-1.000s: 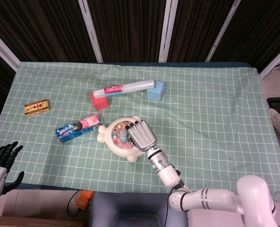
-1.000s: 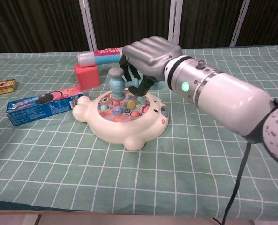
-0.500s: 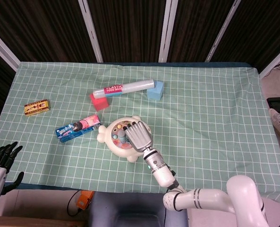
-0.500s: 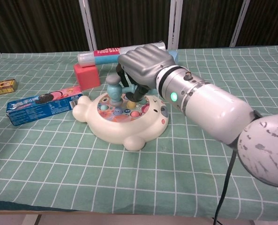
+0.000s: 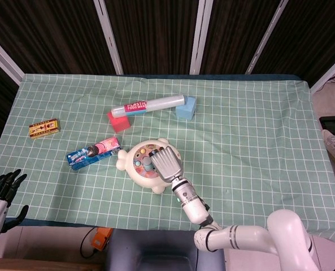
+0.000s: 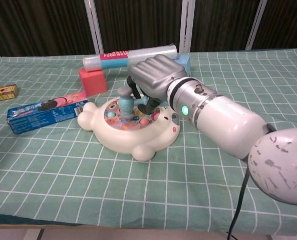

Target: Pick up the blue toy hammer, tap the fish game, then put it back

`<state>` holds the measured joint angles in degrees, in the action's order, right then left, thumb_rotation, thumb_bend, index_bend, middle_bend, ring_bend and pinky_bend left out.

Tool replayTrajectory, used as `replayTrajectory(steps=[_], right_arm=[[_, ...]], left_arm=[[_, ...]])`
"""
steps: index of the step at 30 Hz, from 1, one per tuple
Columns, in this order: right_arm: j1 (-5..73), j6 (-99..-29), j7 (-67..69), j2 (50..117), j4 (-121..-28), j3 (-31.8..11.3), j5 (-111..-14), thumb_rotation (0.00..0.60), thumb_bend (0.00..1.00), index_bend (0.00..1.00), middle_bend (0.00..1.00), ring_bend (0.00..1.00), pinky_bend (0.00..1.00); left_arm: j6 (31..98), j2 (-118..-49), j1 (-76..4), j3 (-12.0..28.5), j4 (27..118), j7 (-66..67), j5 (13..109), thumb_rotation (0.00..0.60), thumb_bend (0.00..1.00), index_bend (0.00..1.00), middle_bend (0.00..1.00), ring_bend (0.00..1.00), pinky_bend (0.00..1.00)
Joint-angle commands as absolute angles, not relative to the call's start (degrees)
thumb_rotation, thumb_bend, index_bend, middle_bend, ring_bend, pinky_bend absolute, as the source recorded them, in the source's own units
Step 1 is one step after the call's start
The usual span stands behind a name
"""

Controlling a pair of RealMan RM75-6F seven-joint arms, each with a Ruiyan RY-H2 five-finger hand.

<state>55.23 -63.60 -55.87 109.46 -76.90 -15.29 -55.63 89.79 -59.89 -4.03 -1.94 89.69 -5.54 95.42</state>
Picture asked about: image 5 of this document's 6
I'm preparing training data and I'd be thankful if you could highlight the white fish-shaped toy board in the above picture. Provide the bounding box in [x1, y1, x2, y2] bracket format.
[116, 138, 182, 194]

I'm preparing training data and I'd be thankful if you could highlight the grey sneaker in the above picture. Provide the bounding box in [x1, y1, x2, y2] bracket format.
[321, 129, 335, 164]

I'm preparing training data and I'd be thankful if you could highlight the yellow red small box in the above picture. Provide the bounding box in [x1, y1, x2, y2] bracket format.
[29, 118, 62, 139]

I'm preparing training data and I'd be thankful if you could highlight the red foam block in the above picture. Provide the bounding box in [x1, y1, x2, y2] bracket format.
[107, 111, 131, 134]

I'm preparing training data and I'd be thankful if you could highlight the orange device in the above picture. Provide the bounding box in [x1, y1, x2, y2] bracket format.
[90, 227, 113, 251]

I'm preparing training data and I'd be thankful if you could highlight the white partition post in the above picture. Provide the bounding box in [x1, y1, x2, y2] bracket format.
[0, 30, 25, 85]
[310, 52, 335, 94]
[245, 0, 289, 75]
[189, 0, 214, 76]
[93, 0, 124, 76]

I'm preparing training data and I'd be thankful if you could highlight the black cable at orange device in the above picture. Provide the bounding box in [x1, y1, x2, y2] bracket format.
[80, 227, 100, 259]

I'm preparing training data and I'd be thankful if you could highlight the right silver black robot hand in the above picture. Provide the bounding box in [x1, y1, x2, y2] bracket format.
[149, 148, 184, 181]

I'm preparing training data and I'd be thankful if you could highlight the blue foam block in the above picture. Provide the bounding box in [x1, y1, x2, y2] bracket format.
[175, 95, 197, 121]

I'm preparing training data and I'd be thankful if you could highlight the grey blue chair seat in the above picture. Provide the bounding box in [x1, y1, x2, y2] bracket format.
[105, 229, 226, 271]

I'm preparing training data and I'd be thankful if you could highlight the green checked tablecloth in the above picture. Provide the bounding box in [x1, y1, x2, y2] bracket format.
[0, 73, 335, 241]

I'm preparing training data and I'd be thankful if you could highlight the plastic food wrap roll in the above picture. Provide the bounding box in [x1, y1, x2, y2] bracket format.
[111, 94, 186, 119]

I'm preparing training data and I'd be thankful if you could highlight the blue pink cookie box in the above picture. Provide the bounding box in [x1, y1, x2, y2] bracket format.
[66, 136, 122, 171]

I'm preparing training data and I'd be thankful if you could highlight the small teal fishing rod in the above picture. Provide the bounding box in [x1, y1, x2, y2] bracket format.
[142, 156, 156, 172]

